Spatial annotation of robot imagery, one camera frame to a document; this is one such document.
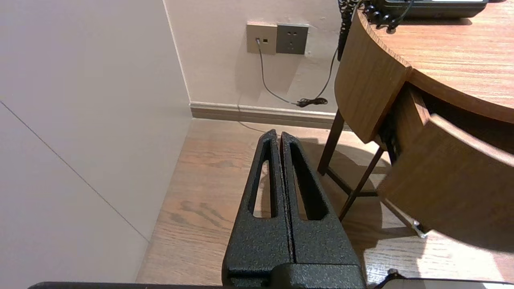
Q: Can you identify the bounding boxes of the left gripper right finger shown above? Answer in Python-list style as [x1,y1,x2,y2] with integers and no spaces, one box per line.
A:
[280,131,367,289]

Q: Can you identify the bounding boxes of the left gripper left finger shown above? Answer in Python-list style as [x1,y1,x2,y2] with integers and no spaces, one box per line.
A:
[222,129,296,288]

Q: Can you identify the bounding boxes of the curved wooden drawer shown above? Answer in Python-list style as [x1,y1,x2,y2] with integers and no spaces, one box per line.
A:
[375,83,514,252]

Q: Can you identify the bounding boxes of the round wooden side table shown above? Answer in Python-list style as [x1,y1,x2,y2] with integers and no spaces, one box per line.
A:
[317,0,514,222]

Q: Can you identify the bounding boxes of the black desk telephone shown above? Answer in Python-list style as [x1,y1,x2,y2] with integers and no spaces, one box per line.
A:
[375,0,490,19]

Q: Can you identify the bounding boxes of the thin grey wall cable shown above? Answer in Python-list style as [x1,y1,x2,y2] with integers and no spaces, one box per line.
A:
[256,38,339,108]

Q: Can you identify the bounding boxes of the grey wall power outlet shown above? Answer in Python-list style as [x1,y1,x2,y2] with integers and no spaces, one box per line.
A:
[276,23,309,55]

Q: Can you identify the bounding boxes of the beige wall data socket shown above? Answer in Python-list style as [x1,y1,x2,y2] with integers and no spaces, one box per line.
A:
[246,23,278,55]

